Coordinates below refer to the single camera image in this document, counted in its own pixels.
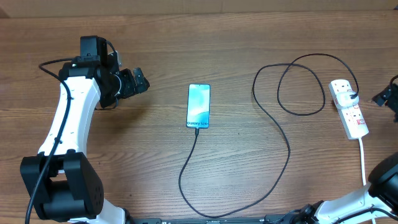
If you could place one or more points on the blue Samsung smartphone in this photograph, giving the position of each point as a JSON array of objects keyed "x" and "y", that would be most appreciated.
[{"x": 198, "y": 106}]

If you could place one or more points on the white charger plug adapter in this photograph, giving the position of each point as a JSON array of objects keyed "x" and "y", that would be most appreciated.
[{"x": 346, "y": 99}]

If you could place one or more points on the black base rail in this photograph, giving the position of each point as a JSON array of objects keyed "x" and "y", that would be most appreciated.
[{"x": 199, "y": 221}]

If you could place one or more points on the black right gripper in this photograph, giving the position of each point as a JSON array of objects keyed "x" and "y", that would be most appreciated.
[{"x": 390, "y": 98}]

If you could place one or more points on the white power strip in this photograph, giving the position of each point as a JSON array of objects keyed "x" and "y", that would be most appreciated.
[{"x": 352, "y": 118}]

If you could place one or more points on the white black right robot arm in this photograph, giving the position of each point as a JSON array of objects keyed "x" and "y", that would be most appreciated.
[{"x": 378, "y": 196}]

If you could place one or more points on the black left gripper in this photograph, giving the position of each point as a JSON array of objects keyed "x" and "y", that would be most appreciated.
[{"x": 130, "y": 86}]

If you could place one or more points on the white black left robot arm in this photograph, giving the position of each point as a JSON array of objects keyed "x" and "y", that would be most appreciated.
[{"x": 62, "y": 184}]

